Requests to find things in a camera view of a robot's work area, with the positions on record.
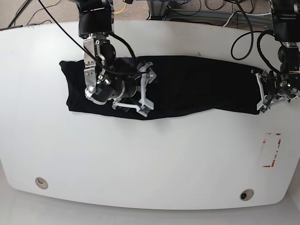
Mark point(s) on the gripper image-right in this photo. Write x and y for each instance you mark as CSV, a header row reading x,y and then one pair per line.
x,y
273,89

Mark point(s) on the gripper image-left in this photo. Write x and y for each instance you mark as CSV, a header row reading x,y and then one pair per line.
x,y
134,90

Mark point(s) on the black t-shirt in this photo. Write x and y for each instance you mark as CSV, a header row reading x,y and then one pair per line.
x,y
184,85

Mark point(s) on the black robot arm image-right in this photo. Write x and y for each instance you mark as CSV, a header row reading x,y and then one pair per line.
x,y
286,30

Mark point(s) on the red tape rectangle marking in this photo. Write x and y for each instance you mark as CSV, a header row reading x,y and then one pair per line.
x,y
270,147

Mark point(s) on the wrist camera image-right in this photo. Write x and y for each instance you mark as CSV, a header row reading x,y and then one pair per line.
x,y
261,107

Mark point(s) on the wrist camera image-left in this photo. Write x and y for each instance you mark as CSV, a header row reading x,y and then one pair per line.
x,y
144,110

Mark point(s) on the aluminium frame stand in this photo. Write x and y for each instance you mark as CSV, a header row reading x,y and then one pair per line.
x,y
167,10

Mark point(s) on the right table cable grommet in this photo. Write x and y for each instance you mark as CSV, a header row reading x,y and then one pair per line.
x,y
246,194

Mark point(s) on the table cable grommet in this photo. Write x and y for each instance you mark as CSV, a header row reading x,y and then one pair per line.
x,y
41,183
246,194

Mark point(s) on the left table cable grommet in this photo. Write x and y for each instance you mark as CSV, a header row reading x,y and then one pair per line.
x,y
41,183

